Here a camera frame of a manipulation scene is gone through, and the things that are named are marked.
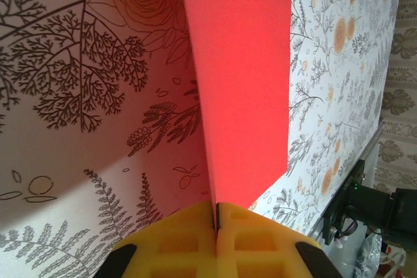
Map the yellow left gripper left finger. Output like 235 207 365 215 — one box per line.
112 201 217 278

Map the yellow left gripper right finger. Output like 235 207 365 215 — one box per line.
215 202 330 278

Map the red cloth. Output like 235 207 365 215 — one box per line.
178 0 293 210

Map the clear plastic bag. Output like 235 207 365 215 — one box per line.
355 232 394 278

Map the white power strip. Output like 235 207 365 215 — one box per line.
380 241 410 261

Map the long aluminium base rail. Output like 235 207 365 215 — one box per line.
308 121 384 249

